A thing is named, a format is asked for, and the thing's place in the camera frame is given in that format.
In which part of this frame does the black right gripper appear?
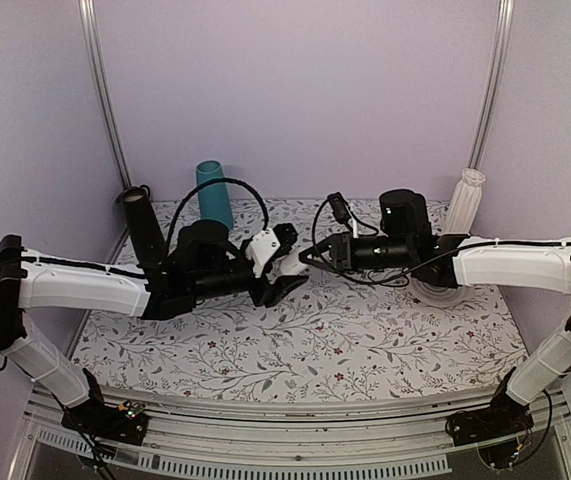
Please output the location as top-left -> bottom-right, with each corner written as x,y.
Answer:
299,231 -> 413,276

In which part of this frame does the white earbud case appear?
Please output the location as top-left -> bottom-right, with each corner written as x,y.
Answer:
279,253 -> 308,276

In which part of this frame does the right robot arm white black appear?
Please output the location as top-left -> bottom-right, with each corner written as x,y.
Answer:
297,189 -> 571,436

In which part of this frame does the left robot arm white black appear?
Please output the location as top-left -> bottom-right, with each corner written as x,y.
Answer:
0,220 -> 308,434

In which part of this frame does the teal tapered vase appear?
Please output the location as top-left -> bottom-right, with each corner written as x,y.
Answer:
196,159 -> 234,230

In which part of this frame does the white ribbed vase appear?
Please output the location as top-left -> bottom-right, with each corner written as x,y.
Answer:
442,168 -> 486,234

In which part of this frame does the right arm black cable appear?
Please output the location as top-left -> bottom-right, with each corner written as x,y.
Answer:
311,199 -> 571,286

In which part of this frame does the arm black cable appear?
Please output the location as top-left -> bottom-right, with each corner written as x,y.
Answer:
164,177 -> 273,251
311,199 -> 571,286

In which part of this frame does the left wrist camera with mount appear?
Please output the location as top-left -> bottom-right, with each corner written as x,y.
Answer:
243,227 -> 279,278

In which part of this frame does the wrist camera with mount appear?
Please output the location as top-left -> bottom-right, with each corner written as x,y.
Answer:
243,227 -> 279,278
327,192 -> 359,239

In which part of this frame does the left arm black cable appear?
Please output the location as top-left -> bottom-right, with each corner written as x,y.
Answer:
164,177 -> 273,251

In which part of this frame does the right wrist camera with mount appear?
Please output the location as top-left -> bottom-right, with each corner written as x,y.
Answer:
327,192 -> 359,239

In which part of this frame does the metal front rail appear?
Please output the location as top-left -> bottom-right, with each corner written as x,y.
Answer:
9,384 -> 571,480

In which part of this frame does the right metal frame post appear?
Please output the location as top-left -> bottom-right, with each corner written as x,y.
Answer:
468,0 -> 515,170

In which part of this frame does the metal frame post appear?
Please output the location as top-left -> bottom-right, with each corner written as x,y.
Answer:
77,0 -> 132,187
468,0 -> 515,170

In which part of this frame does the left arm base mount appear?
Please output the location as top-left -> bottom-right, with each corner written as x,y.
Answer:
61,369 -> 150,446

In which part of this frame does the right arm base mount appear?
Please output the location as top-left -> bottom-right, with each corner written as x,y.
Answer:
445,367 -> 534,446

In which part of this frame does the left metal frame post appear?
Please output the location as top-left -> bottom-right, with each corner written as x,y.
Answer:
77,0 -> 132,187

